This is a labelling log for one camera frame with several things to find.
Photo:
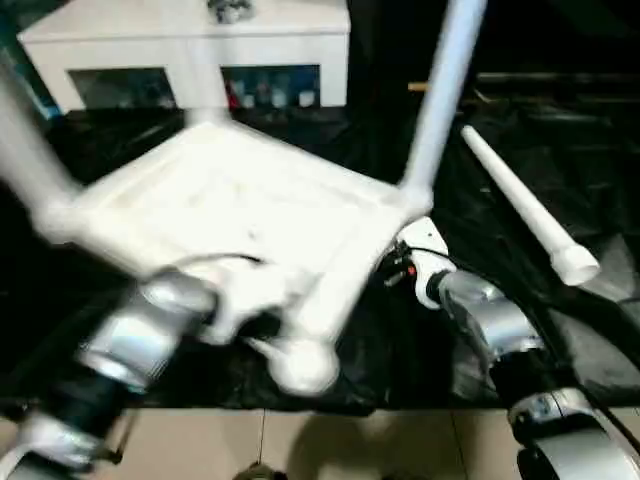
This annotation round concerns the white plastic table leg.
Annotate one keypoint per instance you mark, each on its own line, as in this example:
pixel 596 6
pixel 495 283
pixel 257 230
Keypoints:
pixel 207 85
pixel 30 140
pixel 520 200
pixel 445 100

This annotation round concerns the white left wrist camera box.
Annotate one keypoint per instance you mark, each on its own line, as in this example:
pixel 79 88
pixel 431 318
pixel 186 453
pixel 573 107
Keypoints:
pixel 235 300

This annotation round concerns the black left robot foot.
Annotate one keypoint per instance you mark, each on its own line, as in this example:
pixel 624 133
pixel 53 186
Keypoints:
pixel 260 472

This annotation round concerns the black glossy tv stand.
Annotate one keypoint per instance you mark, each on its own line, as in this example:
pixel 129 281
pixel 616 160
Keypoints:
pixel 560 85

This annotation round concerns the white upturned plastic table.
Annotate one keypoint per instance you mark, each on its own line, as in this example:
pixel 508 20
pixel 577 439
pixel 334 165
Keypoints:
pixel 225 200

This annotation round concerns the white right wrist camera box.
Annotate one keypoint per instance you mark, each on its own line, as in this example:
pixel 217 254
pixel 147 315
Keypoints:
pixel 425 240

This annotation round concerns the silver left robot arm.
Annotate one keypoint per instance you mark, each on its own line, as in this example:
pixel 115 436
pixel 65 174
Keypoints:
pixel 135 330

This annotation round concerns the black glossy mat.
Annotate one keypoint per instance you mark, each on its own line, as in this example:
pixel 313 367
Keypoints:
pixel 425 350

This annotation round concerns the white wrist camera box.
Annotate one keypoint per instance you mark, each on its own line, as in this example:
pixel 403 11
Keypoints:
pixel 425 240
pixel 235 300

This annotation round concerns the grey curtain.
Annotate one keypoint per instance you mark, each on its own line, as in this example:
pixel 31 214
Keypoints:
pixel 20 75

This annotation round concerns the white glass-door cabinet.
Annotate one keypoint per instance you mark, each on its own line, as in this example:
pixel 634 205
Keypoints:
pixel 150 45

